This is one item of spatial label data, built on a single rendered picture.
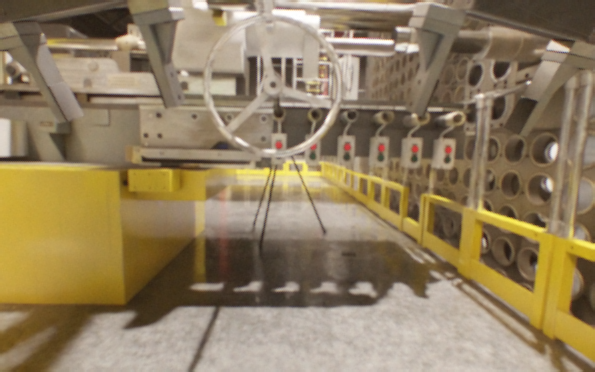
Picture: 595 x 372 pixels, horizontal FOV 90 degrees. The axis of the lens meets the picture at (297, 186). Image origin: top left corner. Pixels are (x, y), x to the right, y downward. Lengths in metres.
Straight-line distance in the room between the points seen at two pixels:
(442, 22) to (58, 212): 1.51
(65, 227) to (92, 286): 0.28
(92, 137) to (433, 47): 1.80
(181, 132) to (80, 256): 0.73
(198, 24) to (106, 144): 0.81
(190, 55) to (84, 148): 0.77
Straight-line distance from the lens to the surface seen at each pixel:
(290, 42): 1.82
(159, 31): 0.36
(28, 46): 0.43
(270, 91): 0.84
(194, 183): 1.45
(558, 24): 0.40
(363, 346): 1.23
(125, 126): 1.87
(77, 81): 2.10
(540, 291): 1.59
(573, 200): 1.47
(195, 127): 1.70
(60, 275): 1.67
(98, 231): 1.52
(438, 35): 0.36
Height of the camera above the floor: 0.69
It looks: 7 degrees down
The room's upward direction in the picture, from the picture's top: 2 degrees clockwise
